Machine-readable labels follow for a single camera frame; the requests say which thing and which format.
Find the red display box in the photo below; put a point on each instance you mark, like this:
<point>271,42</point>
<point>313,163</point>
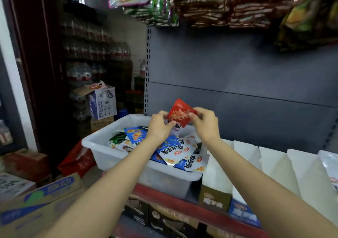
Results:
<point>272,158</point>

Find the dark brown door frame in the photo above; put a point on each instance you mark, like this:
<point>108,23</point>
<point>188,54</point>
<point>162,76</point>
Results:
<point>37,60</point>

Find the dark rack of bottled water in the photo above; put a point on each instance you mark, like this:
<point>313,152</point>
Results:
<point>90,39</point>

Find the pile of snack packets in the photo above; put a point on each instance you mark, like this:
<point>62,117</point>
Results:
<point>182,153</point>

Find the red carton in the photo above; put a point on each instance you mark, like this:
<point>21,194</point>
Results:
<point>26,165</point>

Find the white plastic bin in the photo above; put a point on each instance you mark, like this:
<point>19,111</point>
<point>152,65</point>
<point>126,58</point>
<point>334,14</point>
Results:
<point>169,182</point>

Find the black display carton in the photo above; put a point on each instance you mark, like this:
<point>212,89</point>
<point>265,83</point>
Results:
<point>174,225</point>
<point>138,214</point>

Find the row of hanging green bags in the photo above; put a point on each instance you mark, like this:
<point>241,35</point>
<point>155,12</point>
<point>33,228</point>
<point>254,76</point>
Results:
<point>158,10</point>

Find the row of hanging brown bags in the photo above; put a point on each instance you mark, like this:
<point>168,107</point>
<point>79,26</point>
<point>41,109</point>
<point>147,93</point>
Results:
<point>227,8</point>

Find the red snack packets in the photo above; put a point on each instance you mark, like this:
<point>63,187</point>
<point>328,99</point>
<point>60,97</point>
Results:
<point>181,111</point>

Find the person's right forearm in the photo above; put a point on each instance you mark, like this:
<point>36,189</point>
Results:
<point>264,193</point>

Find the person's left hand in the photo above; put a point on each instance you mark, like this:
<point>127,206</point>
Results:
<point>160,129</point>

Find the white blue carton box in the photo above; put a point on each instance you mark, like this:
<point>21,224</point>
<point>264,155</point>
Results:
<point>103,103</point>

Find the person's right hand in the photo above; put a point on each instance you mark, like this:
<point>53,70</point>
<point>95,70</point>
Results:
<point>207,127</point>

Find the person's left forearm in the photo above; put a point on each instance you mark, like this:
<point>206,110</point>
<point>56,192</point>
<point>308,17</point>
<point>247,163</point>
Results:
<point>105,193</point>

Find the gold display box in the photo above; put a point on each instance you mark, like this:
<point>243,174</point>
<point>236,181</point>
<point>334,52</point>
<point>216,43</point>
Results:
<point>214,201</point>

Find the red plastic bag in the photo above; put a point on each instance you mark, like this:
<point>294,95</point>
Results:
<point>76,161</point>

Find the blue print cardboard carton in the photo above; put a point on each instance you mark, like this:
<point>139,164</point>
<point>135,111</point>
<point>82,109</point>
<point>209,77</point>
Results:
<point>37,203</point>

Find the green display box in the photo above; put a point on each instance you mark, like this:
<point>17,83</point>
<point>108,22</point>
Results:
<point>309,177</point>

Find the blue display box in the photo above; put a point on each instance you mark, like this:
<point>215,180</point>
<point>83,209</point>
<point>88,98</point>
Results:
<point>243,214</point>

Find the orange snack packets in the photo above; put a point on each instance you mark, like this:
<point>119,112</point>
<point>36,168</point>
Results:
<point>330,166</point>

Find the plain brown cardboard carton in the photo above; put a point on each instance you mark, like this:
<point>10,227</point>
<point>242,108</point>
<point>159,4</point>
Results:
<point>101,124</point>

